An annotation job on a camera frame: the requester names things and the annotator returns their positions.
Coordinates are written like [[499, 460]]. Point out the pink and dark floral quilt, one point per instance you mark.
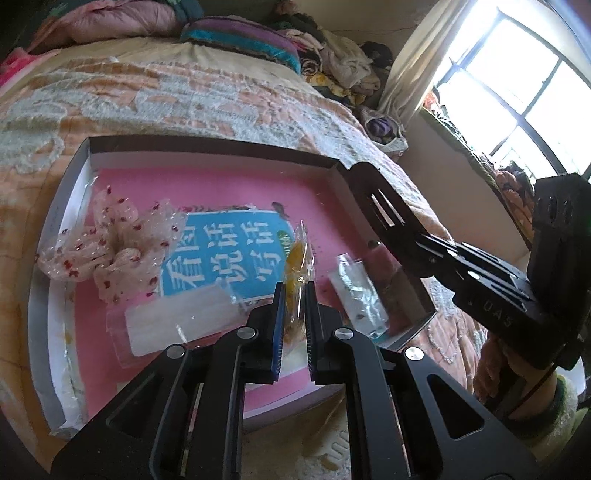
[[115, 18]]

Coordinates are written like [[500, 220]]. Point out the window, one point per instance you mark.
[[521, 83]]

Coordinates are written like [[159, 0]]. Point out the clear packet with white item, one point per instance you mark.
[[180, 318]]

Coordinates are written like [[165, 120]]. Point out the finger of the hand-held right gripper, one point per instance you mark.
[[392, 221]]

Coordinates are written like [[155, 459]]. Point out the pink book with blue label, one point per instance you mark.
[[207, 189]]

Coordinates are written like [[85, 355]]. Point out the striped folded blanket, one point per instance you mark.
[[240, 41]]

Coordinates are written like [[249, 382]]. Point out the floral laundry basket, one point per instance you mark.
[[383, 131]]

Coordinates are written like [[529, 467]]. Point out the person's right hand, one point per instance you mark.
[[503, 369]]

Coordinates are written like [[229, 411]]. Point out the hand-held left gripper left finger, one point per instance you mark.
[[277, 323]]

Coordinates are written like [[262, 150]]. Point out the clothes on windowsill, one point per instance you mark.
[[480, 161]]

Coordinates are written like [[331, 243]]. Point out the cream bed sheet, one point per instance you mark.
[[152, 50]]

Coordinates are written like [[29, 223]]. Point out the yellow hair accessory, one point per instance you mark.
[[295, 258]]

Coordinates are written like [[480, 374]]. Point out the person's right forearm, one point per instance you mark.
[[561, 410]]

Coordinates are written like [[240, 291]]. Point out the orange cloud-patterned blanket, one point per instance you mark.
[[138, 106]]

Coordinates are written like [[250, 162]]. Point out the pile of clothes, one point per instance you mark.
[[341, 64]]

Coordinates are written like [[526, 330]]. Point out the grey cardboard box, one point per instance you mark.
[[78, 184]]

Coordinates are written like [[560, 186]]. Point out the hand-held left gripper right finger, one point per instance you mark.
[[311, 323]]

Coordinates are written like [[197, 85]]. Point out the cream curtain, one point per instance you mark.
[[425, 69]]

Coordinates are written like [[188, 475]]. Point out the small clear jewelry packet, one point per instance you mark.
[[358, 290]]

